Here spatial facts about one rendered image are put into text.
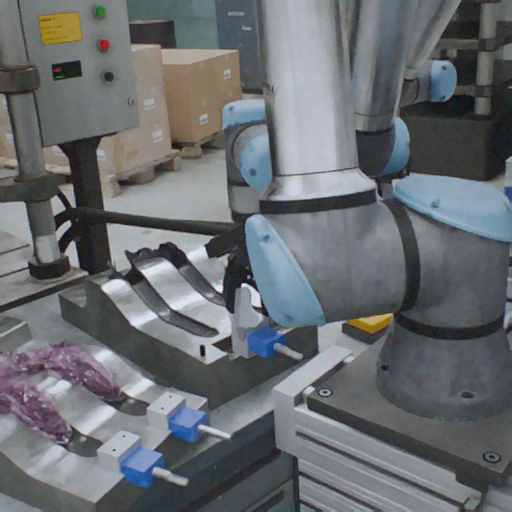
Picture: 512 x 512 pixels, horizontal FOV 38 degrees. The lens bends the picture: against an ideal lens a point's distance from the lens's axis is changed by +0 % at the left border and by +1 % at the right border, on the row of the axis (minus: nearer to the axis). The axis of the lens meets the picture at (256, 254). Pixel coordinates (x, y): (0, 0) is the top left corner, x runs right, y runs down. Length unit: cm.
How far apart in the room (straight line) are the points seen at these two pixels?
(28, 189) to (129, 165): 349
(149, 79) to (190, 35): 444
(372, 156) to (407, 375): 30
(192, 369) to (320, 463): 37
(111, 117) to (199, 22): 767
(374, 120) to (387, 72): 6
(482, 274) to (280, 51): 29
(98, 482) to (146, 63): 447
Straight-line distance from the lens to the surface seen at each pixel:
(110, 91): 201
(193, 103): 589
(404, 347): 80
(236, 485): 136
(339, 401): 82
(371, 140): 94
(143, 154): 534
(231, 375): 124
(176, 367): 128
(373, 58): 88
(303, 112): 69
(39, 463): 110
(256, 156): 90
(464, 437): 78
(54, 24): 192
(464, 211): 72
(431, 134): 522
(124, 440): 107
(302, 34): 70
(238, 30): 861
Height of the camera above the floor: 149
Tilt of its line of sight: 22 degrees down
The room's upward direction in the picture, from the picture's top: 3 degrees counter-clockwise
